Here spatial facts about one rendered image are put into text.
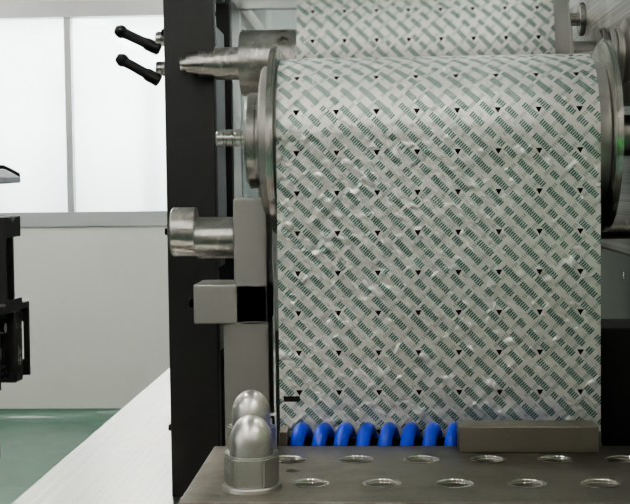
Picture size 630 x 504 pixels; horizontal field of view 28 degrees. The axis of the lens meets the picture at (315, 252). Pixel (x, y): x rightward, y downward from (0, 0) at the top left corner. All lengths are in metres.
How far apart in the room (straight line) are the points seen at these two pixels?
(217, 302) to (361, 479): 0.26
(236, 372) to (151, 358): 5.64
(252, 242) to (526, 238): 0.22
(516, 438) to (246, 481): 0.21
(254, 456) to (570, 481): 0.20
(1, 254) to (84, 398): 5.93
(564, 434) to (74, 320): 5.91
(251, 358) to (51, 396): 5.80
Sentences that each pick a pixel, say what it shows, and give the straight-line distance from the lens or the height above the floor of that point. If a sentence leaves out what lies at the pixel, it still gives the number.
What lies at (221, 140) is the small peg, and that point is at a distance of 1.00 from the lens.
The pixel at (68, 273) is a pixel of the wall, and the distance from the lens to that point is 6.70.
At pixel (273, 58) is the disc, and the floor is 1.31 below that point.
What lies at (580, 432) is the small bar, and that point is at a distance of 0.88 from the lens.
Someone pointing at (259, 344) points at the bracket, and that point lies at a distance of 1.01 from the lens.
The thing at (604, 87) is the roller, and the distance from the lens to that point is 0.95.
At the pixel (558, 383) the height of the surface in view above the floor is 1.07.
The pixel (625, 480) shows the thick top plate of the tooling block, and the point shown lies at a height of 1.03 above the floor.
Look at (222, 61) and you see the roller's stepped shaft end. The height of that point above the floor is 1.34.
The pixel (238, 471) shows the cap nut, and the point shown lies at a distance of 0.77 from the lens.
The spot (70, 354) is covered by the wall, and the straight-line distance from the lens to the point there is 6.74.
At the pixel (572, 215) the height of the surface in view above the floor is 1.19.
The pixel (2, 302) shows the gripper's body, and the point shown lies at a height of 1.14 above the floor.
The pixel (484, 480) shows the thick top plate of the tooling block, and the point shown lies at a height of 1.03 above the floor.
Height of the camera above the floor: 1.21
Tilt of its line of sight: 3 degrees down
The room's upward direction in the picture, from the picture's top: 1 degrees counter-clockwise
